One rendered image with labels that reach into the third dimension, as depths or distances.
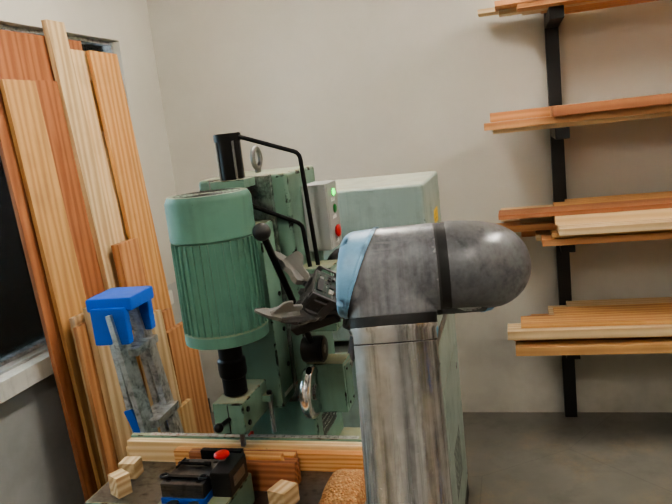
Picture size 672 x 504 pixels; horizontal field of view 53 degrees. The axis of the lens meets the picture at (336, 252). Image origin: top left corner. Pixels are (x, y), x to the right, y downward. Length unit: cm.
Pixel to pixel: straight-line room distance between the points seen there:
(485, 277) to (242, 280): 62
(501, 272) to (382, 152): 273
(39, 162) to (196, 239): 156
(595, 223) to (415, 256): 229
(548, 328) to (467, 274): 238
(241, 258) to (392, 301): 56
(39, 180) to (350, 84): 164
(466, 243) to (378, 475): 31
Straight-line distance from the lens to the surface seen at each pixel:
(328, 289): 129
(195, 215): 133
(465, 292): 87
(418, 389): 86
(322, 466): 150
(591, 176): 356
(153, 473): 163
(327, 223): 161
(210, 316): 137
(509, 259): 90
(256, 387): 152
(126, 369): 226
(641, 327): 324
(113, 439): 289
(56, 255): 281
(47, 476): 307
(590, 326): 325
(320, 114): 365
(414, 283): 86
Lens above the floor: 161
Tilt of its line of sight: 10 degrees down
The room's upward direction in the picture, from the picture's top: 6 degrees counter-clockwise
